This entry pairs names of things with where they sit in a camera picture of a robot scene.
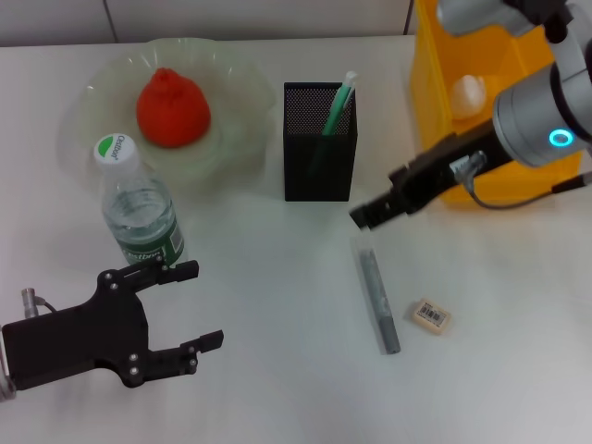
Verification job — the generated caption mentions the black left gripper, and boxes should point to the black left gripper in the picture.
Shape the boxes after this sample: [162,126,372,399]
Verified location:
[2,256,226,392]

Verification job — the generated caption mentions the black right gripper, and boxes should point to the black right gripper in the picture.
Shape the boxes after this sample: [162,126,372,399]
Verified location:
[349,120,514,230]

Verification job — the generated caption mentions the grey pen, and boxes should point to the grey pen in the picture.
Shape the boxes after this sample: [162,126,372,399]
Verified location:
[353,235,401,356]

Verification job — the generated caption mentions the clear green-label water bottle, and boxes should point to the clear green-label water bottle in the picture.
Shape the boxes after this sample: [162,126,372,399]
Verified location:
[92,132,186,270]

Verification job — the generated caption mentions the green pen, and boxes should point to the green pen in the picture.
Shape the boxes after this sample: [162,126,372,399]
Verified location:
[307,69,358,179]

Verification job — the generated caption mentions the beige barcode eraser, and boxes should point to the beige barcode eraser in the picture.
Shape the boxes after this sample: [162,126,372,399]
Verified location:
[410,298,452,337]

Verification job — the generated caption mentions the red-orange toy orange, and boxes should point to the red-orange toy orange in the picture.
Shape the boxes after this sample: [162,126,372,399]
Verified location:
[135,67,213,149]

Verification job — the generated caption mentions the black mesh pen holder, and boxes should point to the black mesh pen holder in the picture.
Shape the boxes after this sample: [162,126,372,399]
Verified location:
[282,81,358,204]

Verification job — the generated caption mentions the pale green glass plate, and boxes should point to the pale green glass plate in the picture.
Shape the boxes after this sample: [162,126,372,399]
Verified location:
[57,37,274,186]

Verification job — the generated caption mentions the yellow plastic bin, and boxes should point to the yellow plastic bin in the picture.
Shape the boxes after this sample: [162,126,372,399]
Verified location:
[409,0,586,205]

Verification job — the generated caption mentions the right gripper cable with connector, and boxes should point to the right gripper cable with connector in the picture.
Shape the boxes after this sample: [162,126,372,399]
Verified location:
[455,152,592,210]

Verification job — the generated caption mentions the gripper cable with connector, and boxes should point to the gripper cable with connector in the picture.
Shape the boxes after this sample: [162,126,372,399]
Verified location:
[20,287,57,320]
[455,152,592,210]

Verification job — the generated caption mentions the left gripper cable with connector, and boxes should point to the left gripper cable with connector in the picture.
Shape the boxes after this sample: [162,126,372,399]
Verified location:
[20,287,57,320]

